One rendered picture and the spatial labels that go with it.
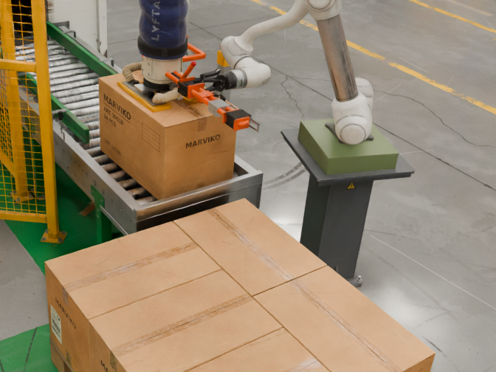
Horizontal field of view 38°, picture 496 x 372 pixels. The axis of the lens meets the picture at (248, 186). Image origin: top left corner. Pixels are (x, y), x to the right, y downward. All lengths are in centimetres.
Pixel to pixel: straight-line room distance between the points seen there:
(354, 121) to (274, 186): 158
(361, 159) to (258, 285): 81
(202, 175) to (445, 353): 143
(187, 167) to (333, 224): 80
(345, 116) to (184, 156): 74
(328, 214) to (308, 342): 101
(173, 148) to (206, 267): 57
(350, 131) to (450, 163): 222
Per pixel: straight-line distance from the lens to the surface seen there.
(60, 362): 322
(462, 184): 502
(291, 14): 319
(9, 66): 362
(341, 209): 354
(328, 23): 299
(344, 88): 310
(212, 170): 339
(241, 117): 289
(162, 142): 317
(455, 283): 406
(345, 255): 374
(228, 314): 274
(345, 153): 329
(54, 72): 474
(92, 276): 291
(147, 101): 329
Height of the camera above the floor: 235
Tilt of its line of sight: 31 degrees down
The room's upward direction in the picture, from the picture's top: 6 degrees clockwise
